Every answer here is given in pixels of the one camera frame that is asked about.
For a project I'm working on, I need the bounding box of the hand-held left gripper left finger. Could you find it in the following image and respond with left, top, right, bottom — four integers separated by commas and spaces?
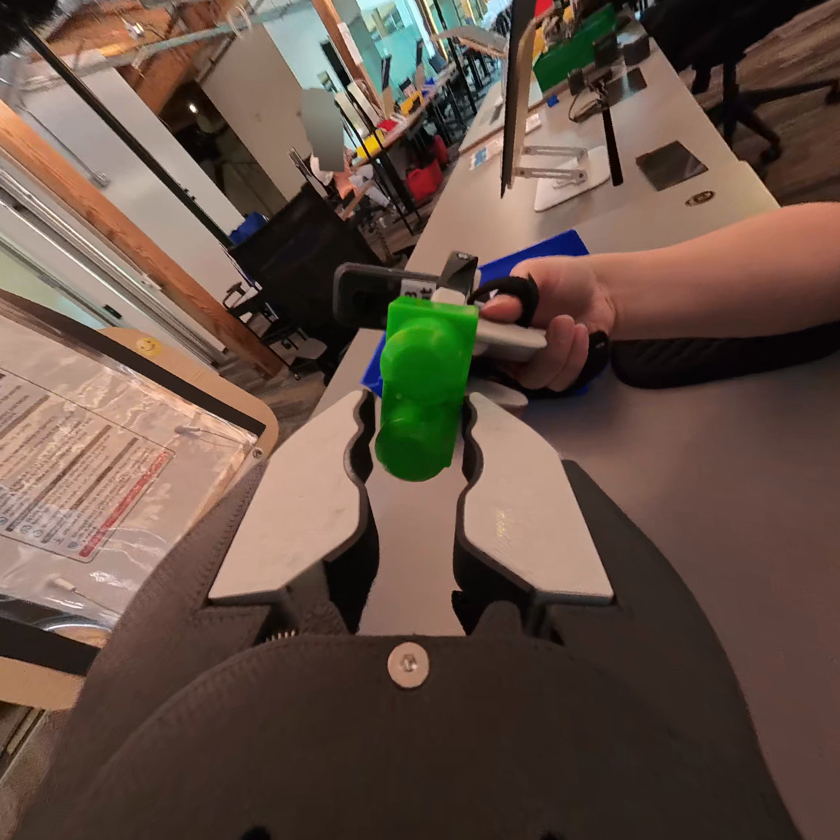
207, 389, 382, 631

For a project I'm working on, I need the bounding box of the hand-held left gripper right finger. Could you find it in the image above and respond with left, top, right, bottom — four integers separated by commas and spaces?
451, 392, 616, 624

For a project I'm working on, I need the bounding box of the green toy brick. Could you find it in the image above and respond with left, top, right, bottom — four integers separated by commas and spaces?
374, 295, 480, 483

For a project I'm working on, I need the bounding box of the blue plastic bin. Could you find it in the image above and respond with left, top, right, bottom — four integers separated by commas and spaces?
360, 228, 592, 398

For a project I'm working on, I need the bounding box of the person's right forearm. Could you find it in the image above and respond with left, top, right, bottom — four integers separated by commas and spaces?
594, 202, 840, 342

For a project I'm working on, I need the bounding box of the person's right hand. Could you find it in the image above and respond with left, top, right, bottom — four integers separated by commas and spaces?
482, 256, 618, 393

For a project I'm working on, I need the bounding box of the black office chair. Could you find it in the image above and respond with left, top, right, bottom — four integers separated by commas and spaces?
223, 187, 389, 382
640, 0, 788, 168

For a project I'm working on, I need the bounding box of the blue crate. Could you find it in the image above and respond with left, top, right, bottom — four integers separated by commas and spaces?
228, 212, 271, 245

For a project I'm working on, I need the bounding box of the white monitor stand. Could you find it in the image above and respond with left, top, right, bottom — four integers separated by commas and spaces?
514, 144, 611, 212

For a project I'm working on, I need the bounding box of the thin display panel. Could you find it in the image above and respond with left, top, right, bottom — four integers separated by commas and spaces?
500, 0, 546, 198

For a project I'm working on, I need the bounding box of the wooden pillar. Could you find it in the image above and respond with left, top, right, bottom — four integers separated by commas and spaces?
0, 98, 287, 382

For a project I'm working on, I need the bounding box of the black square pad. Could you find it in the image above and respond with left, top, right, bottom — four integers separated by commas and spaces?
635, 140, 710, 191

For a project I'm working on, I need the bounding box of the framed instruction sheet stand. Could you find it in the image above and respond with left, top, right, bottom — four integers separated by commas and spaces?
0, 289, 266, 677

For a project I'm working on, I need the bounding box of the black floor lamp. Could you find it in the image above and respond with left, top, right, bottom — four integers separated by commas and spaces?
0, 0, 238, 249

